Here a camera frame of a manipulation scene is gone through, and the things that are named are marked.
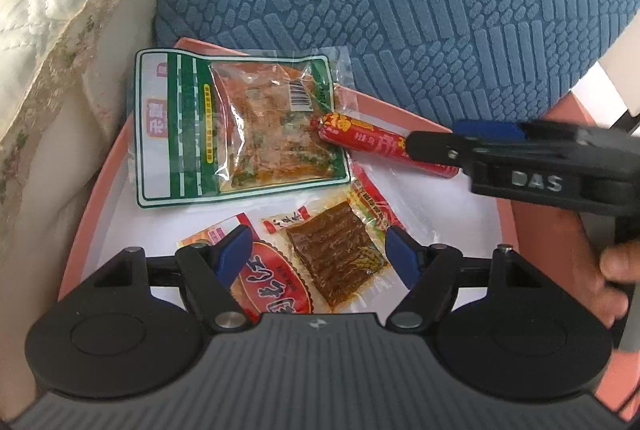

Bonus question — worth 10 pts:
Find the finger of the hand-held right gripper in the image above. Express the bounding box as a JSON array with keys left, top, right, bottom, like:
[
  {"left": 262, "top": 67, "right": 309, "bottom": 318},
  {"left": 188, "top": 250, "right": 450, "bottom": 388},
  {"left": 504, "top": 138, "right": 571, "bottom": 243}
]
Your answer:
[
  {"left": 405, "top": 130, "right": 481, "bottom": 173},
  {"left": 452, "top": 120, "right": 526, "bottom": 145}
]

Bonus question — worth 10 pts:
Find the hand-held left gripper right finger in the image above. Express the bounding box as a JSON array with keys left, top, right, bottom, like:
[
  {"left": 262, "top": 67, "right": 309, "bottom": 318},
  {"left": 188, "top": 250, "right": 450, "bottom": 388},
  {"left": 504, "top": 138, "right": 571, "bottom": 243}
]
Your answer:
[{"left": 385, "top": 225, "right": 543, "bottom": 330}]

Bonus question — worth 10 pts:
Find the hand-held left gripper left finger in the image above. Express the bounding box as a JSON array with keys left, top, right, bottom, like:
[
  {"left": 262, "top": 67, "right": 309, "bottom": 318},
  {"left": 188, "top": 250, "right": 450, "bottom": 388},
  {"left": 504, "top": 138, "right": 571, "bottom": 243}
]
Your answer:
[{"left": 92, "top": 225, "right": 253, "bottom": 332}]

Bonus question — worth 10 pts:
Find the large orange red snack bag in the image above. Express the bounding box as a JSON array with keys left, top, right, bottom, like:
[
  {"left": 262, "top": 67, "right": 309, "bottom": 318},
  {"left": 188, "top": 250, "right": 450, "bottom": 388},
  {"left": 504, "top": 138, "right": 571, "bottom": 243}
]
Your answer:
[{"left": 175, "top": 212, "right": 313, "bottom": 315}]

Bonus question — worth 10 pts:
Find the brown dried tofu packet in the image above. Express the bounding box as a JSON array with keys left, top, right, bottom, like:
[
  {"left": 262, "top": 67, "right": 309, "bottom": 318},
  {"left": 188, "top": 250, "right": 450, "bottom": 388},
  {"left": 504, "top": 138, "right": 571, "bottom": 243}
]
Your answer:
[{"left": 262, "top": 200, "right": 391, "bottom": 311}]

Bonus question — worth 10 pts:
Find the red sausage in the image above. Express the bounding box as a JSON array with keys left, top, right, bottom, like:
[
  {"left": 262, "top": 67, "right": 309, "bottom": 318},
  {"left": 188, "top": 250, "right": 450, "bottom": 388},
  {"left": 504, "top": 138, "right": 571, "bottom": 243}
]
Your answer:
[{"left": 311, "top": 111, "right": 462, "bottom": 180}]

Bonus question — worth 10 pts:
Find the pink box lid tray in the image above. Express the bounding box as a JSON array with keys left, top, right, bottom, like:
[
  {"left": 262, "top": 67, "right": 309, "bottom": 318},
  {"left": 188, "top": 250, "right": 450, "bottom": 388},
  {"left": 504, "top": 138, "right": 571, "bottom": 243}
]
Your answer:
[{"left": 57, "top": 37, "right": 521, "bottom": 311}]

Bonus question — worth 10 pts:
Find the person's right hand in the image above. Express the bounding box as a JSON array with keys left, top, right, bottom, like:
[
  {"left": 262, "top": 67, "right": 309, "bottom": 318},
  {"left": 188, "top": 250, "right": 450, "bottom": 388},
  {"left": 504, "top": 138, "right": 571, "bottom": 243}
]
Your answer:
[{"left": 599, "top": 242, "right": 640, "bottom": 284}]

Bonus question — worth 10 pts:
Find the clear bag with red band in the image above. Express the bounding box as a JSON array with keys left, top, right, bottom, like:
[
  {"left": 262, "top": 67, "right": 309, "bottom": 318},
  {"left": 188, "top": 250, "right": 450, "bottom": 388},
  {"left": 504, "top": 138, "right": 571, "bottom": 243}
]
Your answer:
[{"left": 347, "top": 160, "right": 401, "bottom": 236}]

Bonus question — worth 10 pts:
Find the green white snack packet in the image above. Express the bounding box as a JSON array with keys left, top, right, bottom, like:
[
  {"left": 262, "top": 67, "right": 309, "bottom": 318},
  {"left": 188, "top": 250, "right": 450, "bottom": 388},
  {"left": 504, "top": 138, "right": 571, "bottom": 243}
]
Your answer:
[{"left": 131, "top": 47, "right": 356, "bottom": 209}]

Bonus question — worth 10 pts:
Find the blue textured mattress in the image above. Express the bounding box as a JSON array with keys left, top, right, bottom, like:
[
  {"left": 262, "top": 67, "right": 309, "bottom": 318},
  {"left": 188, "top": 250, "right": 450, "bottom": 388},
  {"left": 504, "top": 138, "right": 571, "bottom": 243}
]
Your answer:
[{"left": 152, "top": 0, "right": 640, "bottom": 131}]

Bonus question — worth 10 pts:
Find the cream quilted bed cover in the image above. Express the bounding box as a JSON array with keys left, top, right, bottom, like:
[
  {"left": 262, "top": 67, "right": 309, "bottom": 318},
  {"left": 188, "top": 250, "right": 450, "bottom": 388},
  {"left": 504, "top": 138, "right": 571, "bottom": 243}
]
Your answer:
[{"left": 0, "top": 0, "right": 176, "bottom": 430}]

